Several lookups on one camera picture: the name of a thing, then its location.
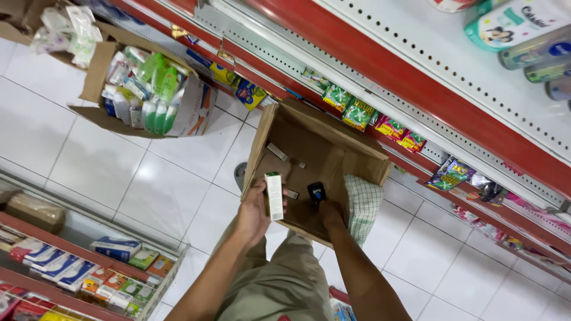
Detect person's grey sandal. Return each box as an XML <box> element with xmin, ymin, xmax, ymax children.
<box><xmin>234</xmin><ymin>162</ymin><xmax>249</xmax><ymax>193</ymax></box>

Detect carton of green white bottles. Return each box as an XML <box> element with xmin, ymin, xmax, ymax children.
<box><xmin>67</xmin><ymin>33</ymin><xmax>219</xmax><ymax>140</ymax></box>

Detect black handheld scanner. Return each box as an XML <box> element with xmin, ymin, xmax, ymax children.
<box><xmin>307</xmin><ymin>181</ymin><xmax>327</xmax><ymax>206</ymax></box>

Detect red and white shelf rack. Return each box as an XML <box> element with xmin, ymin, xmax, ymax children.
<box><xmin>76</xmin><ymin>0</ymin><xmax>571</xmax><ymax>286</ymax></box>

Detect person's khaki trousers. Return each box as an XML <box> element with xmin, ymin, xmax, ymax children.
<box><xmin>209</xmin><ymin>218</ymin><xmax>336</xmax><ymax>321</ymax></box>

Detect carton of white packets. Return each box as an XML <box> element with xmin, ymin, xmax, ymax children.
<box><xmin>0</xmin><ymin>0</ymin><xmax>117</xmax><ymax>70</ymax></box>

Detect open brown cardboard box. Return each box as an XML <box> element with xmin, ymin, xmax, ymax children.
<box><xmin>241</xmin><ymin>98</ymin><xmax>392</xmax><ymax>248</ymax></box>

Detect person's right hand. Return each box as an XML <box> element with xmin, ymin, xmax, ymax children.
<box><xmin>319</xmin><ymin>199</ymin><xmax>349</xmax><ymax>234</ymax></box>

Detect white and green product box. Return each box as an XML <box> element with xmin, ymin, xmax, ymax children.
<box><xmin>264</xmin><ymin>171</ymin><xmax>285</xmax><ymax>222</ymax></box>

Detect person's left hand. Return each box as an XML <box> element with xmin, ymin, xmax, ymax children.
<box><xmin>236</xmin><ymin>177</ymin><xmax>289</xmax><ymax>249</ymax></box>

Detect green checked white cloth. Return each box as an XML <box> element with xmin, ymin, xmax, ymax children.
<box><xmin>343</xmin><ymin>173</ymin><xmax>385</xmax><ymax>248</ymax></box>

